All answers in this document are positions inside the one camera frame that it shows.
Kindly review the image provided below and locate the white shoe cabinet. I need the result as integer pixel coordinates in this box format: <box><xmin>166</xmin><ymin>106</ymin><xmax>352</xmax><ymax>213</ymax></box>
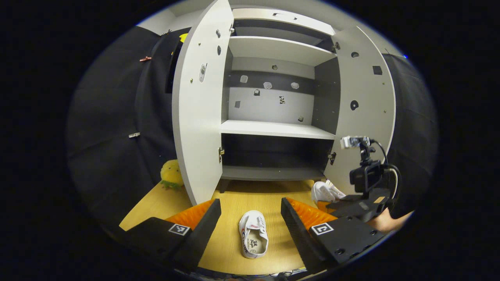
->
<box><xmin>219</xmin><ymin>8</ymin><xmax>340</xmax><ymax>194</ymax></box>

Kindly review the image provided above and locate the white shoe cabinet door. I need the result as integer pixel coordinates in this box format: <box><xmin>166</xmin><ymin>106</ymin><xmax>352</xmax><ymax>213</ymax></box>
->
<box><xmin>324</xmin><ymin>27</ymin><xmax>397</xmax><ymax>196</ymax></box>
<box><xmin>172</xmin><ymin>0</ymin><xmax>235</xmax><ymax>206</ymax></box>

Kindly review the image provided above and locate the yellow plush toy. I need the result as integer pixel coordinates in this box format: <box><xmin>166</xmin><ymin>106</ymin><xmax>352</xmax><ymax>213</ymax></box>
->
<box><xmin>160</xmin><ymin>159</ymin><xmax>184</xmax><ymax>191</ymax></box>

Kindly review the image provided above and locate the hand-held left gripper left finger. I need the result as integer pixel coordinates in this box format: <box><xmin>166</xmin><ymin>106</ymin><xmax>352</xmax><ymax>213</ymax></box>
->
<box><xmin>117</xmin><ymin>198</ymin><xmax>222</xmax><ymax>274</ymax></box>

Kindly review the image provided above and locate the white cable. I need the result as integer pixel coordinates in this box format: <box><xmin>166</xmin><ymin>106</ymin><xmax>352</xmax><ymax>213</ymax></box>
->
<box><xmin>384</xmin><ymin>167</ymin><xmax>400</xmax><ymax>201</ymax></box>

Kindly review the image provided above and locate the white canvas shoe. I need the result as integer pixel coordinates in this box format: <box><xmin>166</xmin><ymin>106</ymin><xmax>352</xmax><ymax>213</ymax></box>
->
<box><xmin>311</xmin><ymin>180</ymin><xmax>346</xmax><ymax>203</ymax></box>
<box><xmin>239</xmin><ymin>211</ymin><xmax>269</xmax><ymax>259</ymax></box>

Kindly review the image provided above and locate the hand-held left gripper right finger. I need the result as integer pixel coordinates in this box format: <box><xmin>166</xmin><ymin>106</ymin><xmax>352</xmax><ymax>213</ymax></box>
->
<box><xmin>280</xmin><ymin>197</ymin><xmax>391</xmax><ymax>274</ymax></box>

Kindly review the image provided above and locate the black cable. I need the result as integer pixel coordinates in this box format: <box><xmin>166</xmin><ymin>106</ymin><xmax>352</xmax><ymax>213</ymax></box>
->
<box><xmin>369</xmin><ymin>139</ymin><xmax>389</xmax><ymax>164</ymax></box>

